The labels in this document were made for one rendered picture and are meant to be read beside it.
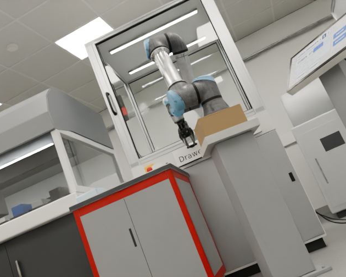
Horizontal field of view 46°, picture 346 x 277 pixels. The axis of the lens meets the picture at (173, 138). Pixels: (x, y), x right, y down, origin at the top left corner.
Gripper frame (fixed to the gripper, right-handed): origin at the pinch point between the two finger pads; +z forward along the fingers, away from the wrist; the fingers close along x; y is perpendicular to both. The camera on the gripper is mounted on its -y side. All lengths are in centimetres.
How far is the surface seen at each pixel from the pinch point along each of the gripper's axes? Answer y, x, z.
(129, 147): -17.6, -41.8, -9.3
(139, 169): -7.8, -40.7, 4.7
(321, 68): 19, 89, -18
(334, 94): 18, 92, 1
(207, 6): -60, 49, -69
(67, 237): 22, -98, 16
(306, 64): 2, 86, -18
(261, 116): -7, 50, 6
